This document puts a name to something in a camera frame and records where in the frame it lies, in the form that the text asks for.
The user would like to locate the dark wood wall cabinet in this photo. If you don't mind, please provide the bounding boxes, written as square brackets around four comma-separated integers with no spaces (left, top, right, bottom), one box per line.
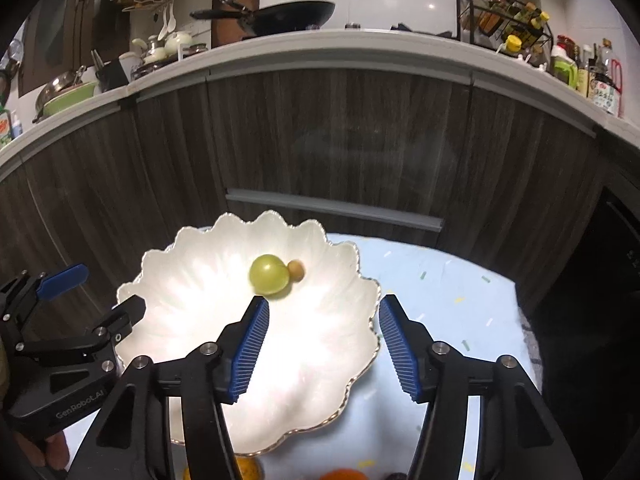
[20,0,118,97]

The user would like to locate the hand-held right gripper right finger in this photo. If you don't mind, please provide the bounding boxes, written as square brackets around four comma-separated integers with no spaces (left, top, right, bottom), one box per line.
[378,294,583,480]

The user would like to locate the black dishwasher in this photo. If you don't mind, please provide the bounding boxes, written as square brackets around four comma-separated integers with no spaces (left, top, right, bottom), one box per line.
[530,180,640,480]

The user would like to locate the black wok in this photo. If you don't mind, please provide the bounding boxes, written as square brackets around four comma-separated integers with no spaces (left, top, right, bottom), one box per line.
[190,1,336,41]

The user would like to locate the grey cabinet handle bar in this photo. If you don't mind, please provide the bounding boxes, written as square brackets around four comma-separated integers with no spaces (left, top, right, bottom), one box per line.
[225,189,445,233]

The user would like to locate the white label sauce bottle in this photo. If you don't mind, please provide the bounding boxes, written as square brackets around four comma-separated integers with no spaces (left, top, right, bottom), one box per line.
[589,39,623,116]

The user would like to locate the black knife block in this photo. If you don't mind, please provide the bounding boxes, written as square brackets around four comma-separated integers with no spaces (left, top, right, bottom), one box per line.
[91,50,130,93]

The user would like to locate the grey kitchen countertop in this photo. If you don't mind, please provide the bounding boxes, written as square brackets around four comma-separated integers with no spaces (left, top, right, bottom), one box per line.
[0,29,640,173]

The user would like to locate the person's left hand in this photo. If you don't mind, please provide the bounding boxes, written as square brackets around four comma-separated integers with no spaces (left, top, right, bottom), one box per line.
[14,430,70,472]

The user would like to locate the white teapot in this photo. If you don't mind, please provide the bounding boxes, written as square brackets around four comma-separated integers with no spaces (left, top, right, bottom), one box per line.
[165,31,195,57]

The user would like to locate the green mixing bowl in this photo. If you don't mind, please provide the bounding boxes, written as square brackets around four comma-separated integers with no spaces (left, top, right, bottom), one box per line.
[42,81,98,115]

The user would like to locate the light blue confetti tablecloth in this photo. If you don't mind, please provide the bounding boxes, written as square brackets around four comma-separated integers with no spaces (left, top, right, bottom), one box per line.
[165,227,540,480]

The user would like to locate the black wire spice rack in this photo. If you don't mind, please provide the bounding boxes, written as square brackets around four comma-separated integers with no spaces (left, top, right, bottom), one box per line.
[456,0,553,58]

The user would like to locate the white hanging spoons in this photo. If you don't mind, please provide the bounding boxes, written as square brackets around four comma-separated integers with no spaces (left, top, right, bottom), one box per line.
[158,2,178,42]

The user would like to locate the green jujube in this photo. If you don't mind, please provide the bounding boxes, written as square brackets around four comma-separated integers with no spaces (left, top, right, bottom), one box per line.
[248,254,291,297]

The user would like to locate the white scalloped bowl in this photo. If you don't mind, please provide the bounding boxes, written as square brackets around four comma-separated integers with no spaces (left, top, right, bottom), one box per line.
[116,210,382,457]

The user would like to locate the steel pan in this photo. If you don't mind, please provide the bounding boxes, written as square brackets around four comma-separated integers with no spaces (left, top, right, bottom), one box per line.
[34,71,87,111]

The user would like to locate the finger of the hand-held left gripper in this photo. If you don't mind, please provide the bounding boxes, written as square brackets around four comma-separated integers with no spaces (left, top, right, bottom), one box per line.
[14,294,147,367]
[0,264,90,342]

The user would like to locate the dark wood base cabinet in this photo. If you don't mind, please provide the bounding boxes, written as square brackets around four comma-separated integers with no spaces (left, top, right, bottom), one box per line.
[0,67,616,321]

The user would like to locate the large yellow orange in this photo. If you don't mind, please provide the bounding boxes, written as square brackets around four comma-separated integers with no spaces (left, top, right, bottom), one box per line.
[182,455,264,480]

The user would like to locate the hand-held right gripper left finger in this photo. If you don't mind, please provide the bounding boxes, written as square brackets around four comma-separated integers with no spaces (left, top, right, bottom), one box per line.
[67,296,271,480]

